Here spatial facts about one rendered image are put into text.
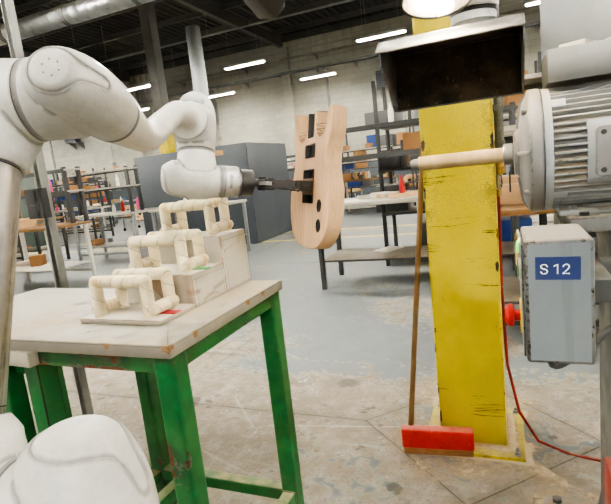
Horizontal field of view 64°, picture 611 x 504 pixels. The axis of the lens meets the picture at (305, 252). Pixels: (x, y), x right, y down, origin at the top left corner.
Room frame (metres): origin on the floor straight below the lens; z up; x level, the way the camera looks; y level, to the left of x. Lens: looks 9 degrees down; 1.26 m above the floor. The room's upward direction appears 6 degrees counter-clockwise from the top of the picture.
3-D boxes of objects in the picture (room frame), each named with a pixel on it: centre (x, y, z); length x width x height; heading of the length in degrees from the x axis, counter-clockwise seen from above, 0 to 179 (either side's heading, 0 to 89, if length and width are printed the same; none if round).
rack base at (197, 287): (1.42, 0.40, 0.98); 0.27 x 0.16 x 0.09; 67
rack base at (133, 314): (1.28, 0.47, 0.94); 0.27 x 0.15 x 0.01; 67
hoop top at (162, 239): (1.38, 0.42, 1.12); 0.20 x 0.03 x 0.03; 66
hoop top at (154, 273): (1.31, 0.45, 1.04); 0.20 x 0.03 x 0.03; 66
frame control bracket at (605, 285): (0.84, -0.51, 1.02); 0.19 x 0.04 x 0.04; 157
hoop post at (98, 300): (1.27, 0.56, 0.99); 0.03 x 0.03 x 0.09
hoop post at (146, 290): (1.20, 0.41, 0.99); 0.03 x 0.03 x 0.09
